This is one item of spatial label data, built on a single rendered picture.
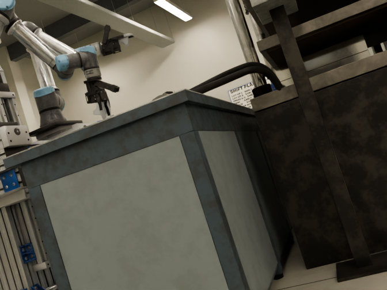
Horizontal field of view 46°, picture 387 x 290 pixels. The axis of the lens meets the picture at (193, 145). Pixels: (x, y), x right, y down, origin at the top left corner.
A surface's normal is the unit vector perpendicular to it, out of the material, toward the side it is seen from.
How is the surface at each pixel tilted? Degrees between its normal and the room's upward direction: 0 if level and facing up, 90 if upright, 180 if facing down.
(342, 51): 90
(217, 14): 90
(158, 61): 90
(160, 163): 90
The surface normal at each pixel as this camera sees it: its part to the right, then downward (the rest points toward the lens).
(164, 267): -0.29, 0.03
